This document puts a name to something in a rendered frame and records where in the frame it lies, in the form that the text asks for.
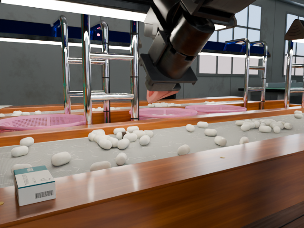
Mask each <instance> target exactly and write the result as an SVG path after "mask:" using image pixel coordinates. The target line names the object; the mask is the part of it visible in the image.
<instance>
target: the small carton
mask: <svg viewBox="0 0 304 228"><path fill-rule="evenodd" d="M14 186H15V191H16V194H17V199H18V203H19V206H23V205H28V204H33V203H37V202H42V201H46V200H51V199H55V198H56V186H55V180H54V178H53V177H52V175H51V174H50V172H49V171H48V169H47V168H46V166H45V165H44V166H36V167H30V168H24V169H17V170H14Z"/></svg>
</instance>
